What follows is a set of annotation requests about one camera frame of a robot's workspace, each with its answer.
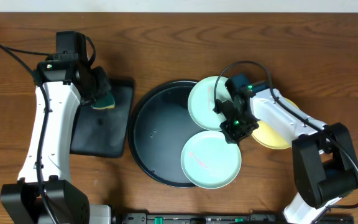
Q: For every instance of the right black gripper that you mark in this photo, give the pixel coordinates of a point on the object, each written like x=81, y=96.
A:
x=233, y=135

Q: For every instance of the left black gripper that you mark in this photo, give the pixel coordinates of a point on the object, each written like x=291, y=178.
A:
x=101, y=86

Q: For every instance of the green and yellow sponge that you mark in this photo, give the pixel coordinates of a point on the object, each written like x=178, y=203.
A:
x=104, y=103

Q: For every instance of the yellow plate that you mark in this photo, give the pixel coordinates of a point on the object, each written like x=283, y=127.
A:
x=268, y=137

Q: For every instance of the mint green plate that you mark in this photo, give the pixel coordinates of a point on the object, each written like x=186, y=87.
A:
x=201, y=105
x=209, y=162

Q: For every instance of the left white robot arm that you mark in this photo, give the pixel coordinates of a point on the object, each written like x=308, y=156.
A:
x=43, y=192

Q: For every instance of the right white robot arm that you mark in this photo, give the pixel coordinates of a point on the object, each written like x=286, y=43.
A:
x=325, y=164

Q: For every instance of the black rectangular tray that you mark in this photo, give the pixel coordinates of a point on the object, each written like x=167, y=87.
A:
x=102, y=133

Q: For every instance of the black round serving tray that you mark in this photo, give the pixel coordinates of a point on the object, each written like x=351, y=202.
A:
x=159, y=127

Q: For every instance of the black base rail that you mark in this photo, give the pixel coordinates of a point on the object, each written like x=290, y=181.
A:
x=144, y=218

